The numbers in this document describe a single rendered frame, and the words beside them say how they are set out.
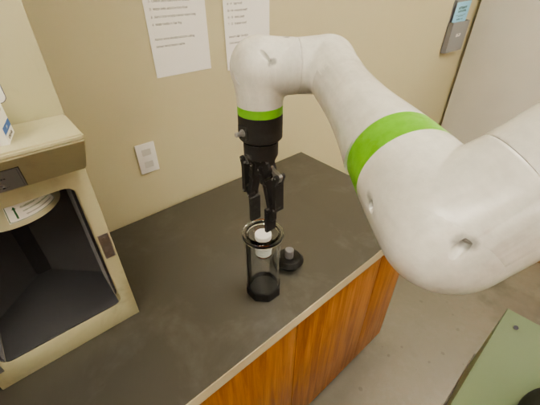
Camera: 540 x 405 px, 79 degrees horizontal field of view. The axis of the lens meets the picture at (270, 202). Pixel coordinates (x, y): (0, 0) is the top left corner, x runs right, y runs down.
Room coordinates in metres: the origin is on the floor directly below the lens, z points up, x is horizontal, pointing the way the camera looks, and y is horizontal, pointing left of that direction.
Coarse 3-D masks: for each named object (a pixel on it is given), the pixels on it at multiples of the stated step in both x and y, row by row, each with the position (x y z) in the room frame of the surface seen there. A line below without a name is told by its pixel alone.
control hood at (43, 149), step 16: (16, 128) 0.49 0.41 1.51; (32, 128) 0.49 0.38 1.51; (48, 128) 0.49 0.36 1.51; (64, 128) 0.49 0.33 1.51; (16, 144) 0.43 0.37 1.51; (32, 144) 0.43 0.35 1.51; (48, 144) 0.44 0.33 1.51; (64, 144) 0.45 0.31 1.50; (80, 144) 0.47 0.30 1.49; (0, 160) 0.40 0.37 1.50; (16, 160) 0.42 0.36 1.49; (32, 160) 0.44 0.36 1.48; (48, 160) 0.46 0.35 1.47; (64, 160) 0.48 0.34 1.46; (80, 160) 0.51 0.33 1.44; (32, 176) 0.46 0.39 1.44; (48, 176) 0.49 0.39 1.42
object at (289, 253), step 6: (282, 252) 0.76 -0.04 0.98; (288, 252) 0.73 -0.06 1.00; (294, 252) 0.76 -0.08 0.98; (282, 258) 0.73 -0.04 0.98; (288, 258) 0.73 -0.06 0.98; (294, 258) 0.73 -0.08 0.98; (300, 258) 0.73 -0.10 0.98; (282, 264) 0.71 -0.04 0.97; (288, 264) 0.70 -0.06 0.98; (294, 264) 0.70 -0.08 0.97; (300, 264) 0.71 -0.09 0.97; (288, 270) 0.70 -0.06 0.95
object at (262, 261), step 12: (252, 228) 0.67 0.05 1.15; (276, 228) 0.66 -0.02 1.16; (252, 240) 0.60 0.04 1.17; (276, 240) 0.60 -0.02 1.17; (252, 252) 0.60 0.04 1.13; (264, 252) 0.59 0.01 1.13; (276, 252) 0.61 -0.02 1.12; (252, 264) 0.60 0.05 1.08; (264, 264) 0.59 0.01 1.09; (276, 264) 0.61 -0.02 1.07; (252, 276) 0.60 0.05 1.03; (264, 276) 0.59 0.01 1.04; (276, 276) 0.61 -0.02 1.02; (252, 288) 0.61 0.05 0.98; (264, 288) 0.59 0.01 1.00; (276, 288) 0.61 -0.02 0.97
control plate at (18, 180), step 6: (12, 168) 0.42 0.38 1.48; (18, 168) 0.43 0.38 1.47; (0, 174) 0.42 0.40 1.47; (6, 174) 0.42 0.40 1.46; (12, 174) 0.43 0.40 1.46; (18, 174) 0.44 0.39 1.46; (0, 180) 0.42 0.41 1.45; (6, 180) 0.43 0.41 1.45; (12, 180) 0.44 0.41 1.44; (18, 180) 0.45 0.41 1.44; (24, 180) 0.46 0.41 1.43; (6, 186) 0.44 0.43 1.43; (12, 186) 0.45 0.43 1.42; (18, 186) 0.46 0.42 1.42; (0, 192) 0.44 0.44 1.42
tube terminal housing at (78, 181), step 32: (0, 0) 0.54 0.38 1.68; (0, 32) 0.53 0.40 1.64; (32, 32) 0.56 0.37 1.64; (0, 64) 0.52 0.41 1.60; (32, 64) 0.55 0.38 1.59; (32, 96) 0.54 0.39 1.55; (32, 192) 0.50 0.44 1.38; (96, 224) 0.55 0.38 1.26; (128, 288) 0.56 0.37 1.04; (96, 320) 0.50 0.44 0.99; (32, 352) 0.40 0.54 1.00; (64, 352) 0.44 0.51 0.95; (0, 384) 0.35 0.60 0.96
